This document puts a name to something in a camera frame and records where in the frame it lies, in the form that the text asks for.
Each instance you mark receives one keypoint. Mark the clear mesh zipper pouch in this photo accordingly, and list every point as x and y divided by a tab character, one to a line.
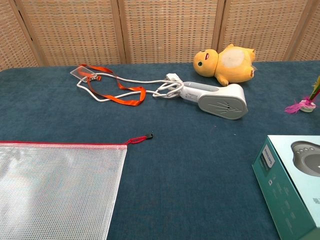
57	185

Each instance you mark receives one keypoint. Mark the blue carpet table cover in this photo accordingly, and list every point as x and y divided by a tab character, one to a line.
190	162

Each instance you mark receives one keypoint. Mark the white handheld garment steamer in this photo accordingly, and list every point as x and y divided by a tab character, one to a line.
220	101

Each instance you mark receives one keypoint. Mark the woven rattan folding screen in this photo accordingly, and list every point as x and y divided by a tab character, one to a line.
165	30

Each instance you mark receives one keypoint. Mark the yellow plush toy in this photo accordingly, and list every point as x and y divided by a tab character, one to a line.
232	65

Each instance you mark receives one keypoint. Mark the clear plastic badge holder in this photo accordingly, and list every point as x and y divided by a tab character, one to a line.
80	72

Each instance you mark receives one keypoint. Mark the green Philips product box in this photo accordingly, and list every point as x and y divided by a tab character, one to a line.
287	185

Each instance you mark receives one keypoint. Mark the colourful feather shuttlecock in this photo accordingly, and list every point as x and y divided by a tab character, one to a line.
307	103

